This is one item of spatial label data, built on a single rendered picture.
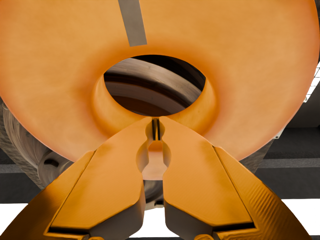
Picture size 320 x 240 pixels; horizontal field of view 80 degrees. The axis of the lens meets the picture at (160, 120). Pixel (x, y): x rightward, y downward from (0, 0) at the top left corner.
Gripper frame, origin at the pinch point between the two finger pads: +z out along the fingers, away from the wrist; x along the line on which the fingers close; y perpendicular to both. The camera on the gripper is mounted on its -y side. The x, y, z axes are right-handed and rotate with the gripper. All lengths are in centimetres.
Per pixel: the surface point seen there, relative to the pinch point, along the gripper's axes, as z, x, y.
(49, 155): 13.3, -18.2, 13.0
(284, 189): 485, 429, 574
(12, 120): 21.4, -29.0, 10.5
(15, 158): 45, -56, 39
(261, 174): 546, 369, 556
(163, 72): 18.9, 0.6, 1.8
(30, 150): 21.7, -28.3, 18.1
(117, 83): 17.4, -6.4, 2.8
